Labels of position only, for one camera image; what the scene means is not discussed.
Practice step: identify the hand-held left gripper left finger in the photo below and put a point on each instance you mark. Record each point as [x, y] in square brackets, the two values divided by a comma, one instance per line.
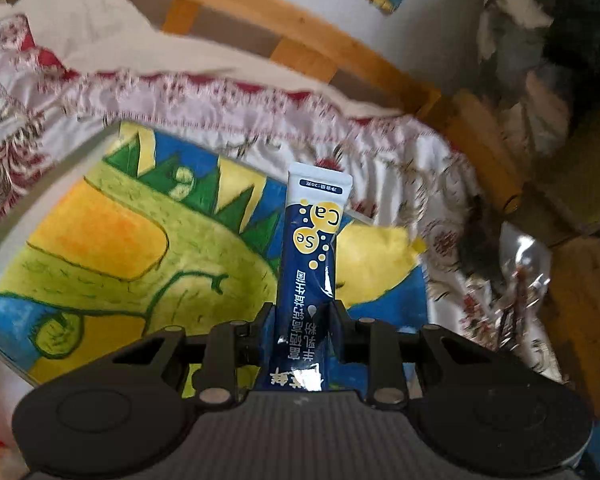
[267, 327]

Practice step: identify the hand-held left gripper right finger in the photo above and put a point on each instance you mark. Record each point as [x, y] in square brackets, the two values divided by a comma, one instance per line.
[338, 327]

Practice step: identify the blue stick powder packet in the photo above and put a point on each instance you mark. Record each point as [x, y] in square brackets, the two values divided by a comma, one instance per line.
[310, 260]

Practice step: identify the painted cardboard box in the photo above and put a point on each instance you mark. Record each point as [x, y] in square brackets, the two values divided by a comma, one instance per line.
[130, 240]

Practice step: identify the clear plastic bag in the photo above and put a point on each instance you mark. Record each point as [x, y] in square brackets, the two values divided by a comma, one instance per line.
[522, 280]

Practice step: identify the floral bedsheet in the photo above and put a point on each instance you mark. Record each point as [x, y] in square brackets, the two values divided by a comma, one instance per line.
[230, 100]

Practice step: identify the white cloth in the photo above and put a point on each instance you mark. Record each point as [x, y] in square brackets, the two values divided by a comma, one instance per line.
[105, 25]

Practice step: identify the dark patterned cloth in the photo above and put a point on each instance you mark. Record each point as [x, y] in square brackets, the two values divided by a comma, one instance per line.
[555, 35]

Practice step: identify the wooden bed frame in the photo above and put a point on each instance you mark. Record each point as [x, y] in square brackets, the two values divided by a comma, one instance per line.
[330, 35]

